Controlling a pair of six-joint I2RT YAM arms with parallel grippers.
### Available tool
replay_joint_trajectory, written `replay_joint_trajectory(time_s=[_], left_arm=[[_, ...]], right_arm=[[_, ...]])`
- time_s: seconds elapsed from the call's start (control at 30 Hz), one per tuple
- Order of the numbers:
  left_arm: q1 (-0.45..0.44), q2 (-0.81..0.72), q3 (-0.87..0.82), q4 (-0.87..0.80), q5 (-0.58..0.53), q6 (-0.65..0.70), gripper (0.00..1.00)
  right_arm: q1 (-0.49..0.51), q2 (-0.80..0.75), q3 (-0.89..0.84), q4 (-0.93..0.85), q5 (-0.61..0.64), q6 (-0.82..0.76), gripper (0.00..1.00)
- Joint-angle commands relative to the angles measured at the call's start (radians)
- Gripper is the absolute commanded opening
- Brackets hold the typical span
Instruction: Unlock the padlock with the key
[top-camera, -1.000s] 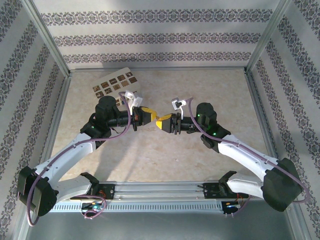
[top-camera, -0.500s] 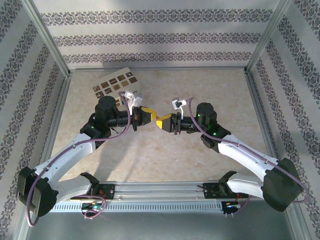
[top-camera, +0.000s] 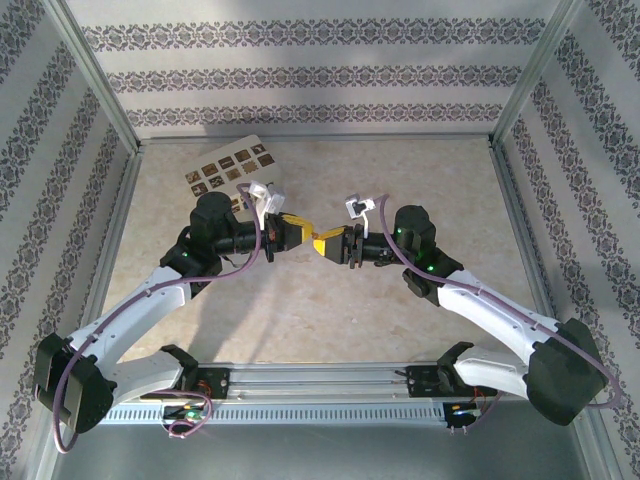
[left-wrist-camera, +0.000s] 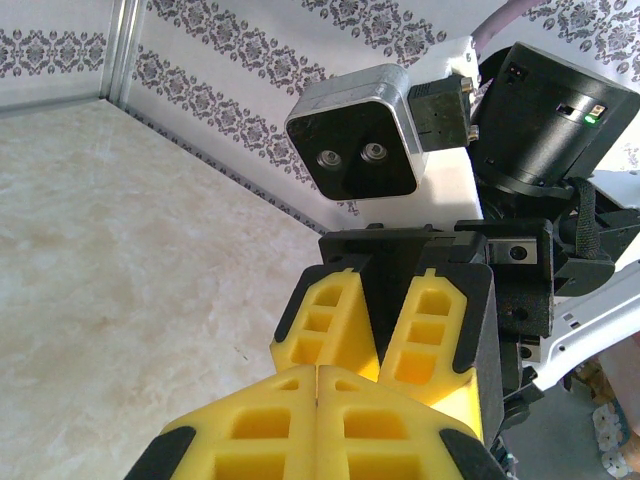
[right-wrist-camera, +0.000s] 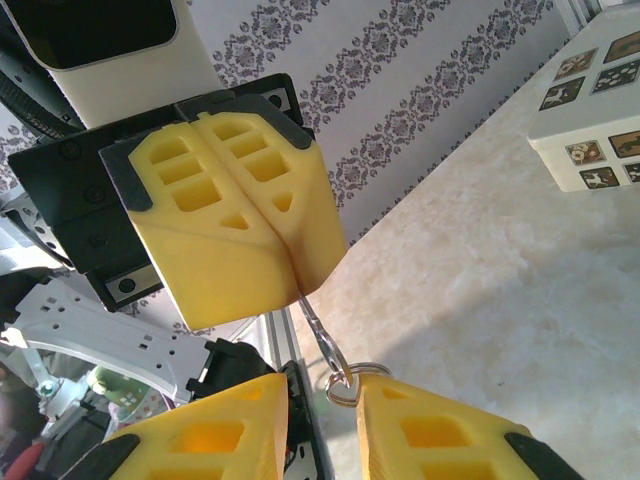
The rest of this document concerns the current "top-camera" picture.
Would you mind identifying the white box with picture tiles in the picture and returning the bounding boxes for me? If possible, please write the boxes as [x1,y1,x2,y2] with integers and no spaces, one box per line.
[180,133,280,214]

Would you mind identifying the grey metal sheet panel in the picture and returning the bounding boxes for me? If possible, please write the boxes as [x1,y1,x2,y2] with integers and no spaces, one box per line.
[49,424,601,480]

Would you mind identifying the aluminium back frame rail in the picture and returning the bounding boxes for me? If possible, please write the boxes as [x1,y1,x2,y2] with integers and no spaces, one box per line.
[137,133,494,146]

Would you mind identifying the aluminium mounting rail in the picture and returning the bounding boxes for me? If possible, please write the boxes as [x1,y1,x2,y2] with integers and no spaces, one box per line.
[112,362,506,405]

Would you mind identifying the aluminium side frame rail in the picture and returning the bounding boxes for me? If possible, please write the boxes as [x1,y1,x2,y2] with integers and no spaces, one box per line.
[487,142,571,331]
[82,144,146,351]

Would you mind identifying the slotted grey cable duct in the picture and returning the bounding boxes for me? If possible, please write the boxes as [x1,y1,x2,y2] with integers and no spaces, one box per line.
[97,402,449,427]

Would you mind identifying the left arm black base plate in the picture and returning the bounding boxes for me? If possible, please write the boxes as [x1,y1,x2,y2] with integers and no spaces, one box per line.
[195,367,232,401]

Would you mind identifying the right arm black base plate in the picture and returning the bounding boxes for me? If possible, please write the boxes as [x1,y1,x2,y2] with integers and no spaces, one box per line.
[406,365,454,399]

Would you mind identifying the aluminium corner post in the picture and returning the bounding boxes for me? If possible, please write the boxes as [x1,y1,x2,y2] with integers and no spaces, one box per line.
[47,0,144,156]
[488,0,589,149]

